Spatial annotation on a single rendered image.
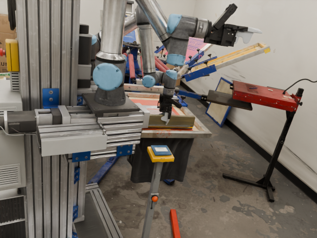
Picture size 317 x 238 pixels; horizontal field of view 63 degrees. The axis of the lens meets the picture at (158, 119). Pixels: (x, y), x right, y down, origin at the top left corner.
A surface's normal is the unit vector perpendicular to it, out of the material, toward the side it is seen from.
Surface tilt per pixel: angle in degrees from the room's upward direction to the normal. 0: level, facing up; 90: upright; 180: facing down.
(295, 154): 90
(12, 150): 90
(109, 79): 98
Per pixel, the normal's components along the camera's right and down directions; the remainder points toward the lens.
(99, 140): 0.47, 0.41
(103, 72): 0.02, 0.51
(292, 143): -0.95, -0.03
